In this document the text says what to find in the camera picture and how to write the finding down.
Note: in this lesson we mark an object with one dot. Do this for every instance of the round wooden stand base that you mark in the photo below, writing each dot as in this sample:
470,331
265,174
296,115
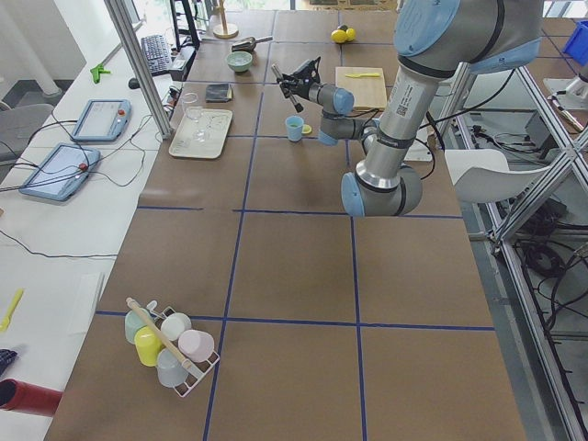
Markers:
224,30

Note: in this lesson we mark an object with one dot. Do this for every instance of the yellow cup in rack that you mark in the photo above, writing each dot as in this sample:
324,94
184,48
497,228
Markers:
147,346

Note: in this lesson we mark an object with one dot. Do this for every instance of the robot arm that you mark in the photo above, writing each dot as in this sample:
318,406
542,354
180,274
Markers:
432,38

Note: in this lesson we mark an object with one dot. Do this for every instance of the blue teach pendant far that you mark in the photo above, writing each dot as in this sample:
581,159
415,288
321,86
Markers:
102,120

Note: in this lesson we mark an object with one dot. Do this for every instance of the yellow plastic fork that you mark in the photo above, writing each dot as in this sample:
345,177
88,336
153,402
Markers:
6,319

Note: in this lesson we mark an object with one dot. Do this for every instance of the cream bear print tray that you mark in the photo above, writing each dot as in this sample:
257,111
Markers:
215,122

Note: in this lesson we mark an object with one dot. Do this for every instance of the black keyboard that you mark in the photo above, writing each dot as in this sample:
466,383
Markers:
157,54

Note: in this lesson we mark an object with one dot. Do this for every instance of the wooden rack handle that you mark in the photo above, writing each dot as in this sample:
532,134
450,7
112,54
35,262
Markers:
136,307

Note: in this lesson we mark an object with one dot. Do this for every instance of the white chair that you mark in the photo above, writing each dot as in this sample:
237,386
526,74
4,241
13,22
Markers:
484,175

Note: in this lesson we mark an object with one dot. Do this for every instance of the black computer mouse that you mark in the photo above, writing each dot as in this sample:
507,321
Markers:
133,84

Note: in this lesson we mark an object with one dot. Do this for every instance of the yellow lemon toy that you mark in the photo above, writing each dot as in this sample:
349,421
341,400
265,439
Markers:
339,36
350,34

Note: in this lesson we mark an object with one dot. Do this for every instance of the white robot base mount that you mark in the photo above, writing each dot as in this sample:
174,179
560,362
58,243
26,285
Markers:
419,151

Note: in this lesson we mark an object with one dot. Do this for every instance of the aluminium frame post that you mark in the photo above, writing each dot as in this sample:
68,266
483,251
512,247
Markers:
120,18

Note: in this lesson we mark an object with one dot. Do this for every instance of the clear wine glass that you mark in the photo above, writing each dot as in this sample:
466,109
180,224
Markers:
193,111

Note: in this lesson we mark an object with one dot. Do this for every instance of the green cup in rack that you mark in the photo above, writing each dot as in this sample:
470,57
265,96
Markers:
132,324

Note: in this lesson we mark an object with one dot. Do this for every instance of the steel muddler black tip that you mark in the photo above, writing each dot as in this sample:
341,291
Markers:
286,85

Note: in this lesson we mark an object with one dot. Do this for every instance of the grey blue cup in rack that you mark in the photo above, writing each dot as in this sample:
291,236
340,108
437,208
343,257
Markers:
169,370

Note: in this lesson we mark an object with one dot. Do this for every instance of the white wire cup rack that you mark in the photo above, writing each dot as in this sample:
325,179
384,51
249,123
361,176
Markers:
199,370

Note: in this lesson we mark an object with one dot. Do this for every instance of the yellow plastic knife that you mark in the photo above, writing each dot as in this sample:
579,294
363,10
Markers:
363,75

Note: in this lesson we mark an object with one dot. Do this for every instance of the white cup in rack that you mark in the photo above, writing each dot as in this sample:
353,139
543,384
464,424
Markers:
174,325

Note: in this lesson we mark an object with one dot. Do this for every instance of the pink cup in rack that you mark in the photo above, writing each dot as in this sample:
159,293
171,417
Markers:
197,345

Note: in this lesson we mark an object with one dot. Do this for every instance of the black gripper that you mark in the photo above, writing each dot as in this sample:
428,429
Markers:
301,88

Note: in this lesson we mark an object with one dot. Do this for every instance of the blue teach pendant near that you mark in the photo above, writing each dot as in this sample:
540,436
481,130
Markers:
61,173

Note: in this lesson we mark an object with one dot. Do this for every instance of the wooden cutting board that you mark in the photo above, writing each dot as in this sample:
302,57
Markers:
368,93

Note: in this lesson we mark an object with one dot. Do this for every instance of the red cylinder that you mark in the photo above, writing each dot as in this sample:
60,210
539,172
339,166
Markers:
22,397

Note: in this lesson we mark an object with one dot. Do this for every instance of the blue storage bin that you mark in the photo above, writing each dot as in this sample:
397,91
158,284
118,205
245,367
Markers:
577,44

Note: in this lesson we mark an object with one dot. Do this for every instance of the blue teach pendant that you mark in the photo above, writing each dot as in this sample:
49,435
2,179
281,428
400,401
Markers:
102,120
61,173

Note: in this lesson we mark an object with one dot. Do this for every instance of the steel ice scoop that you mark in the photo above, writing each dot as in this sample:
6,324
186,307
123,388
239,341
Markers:
249,44

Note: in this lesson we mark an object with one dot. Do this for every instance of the green bowl of ice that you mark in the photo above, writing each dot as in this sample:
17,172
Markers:
239,61

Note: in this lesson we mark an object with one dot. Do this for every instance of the folded grey cloth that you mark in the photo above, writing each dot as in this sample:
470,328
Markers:
218,93

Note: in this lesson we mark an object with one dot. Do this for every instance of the light blue cup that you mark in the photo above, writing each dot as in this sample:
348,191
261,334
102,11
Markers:
294,134

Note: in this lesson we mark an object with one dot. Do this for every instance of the green plastic tool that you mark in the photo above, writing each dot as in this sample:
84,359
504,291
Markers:
97,72

